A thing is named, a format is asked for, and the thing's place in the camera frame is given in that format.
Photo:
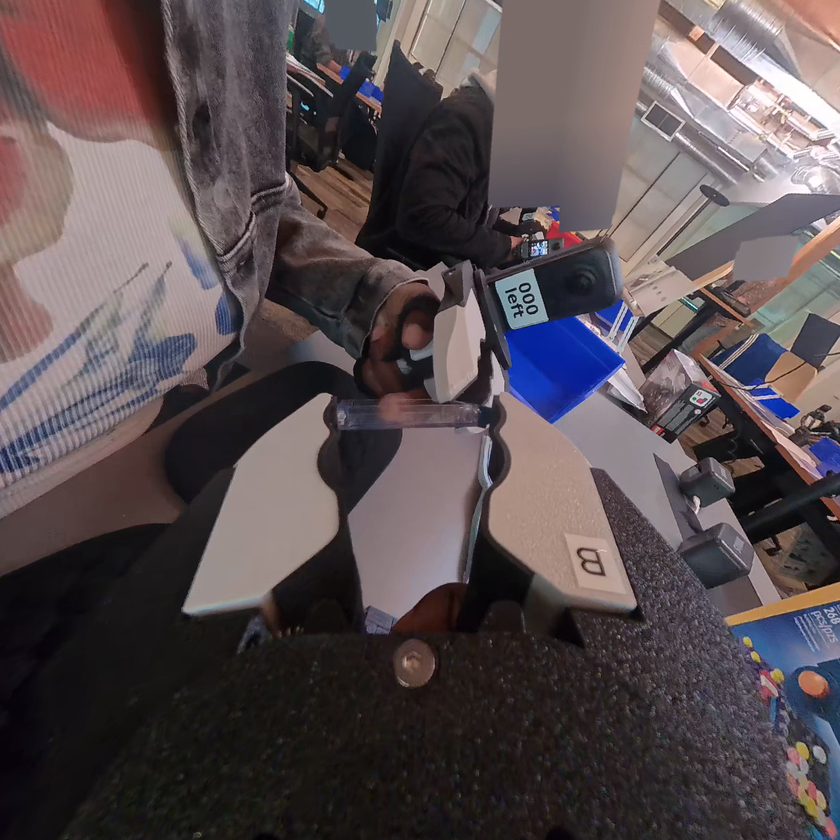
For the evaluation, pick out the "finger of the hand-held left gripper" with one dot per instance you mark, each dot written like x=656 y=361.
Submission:
x=459 y=354

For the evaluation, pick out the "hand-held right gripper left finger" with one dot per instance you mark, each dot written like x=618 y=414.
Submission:
x=262 y=518

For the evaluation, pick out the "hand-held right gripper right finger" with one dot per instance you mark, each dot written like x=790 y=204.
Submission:
x=551 y=505

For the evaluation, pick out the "transparent brick window panel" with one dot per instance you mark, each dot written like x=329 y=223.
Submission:
x=407 y=415

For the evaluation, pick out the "person's left forearm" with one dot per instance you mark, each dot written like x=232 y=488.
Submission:
x=328 y=275

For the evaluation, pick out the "person's left hand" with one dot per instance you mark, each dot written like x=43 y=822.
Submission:
x=394 y=341

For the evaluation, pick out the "blue plastic bin with divider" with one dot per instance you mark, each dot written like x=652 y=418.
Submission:
x=558 y=367

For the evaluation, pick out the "black bumpy cushion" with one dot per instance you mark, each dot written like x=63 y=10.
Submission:
x=262 y=420

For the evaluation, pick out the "black floor lamp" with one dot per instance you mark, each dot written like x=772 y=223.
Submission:
x=715 y=195

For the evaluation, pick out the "black power adapter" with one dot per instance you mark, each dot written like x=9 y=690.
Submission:
x=718 y=554
x=709 y=479

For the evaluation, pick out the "small dark cardboard box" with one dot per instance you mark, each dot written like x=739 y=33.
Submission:
x=682 y=400

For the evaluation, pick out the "black flag board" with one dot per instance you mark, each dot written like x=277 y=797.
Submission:
x=754 y=233

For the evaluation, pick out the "small blue plastic bin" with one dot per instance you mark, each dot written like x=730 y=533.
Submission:
x=754 y=367

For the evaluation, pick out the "wooden table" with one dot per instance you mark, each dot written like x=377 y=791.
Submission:
x=774 y=426

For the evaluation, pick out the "yellow blue brick set box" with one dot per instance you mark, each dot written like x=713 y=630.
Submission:
x=794 y=689

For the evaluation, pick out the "camera on tripod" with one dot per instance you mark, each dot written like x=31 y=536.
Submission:
x=541 y=248

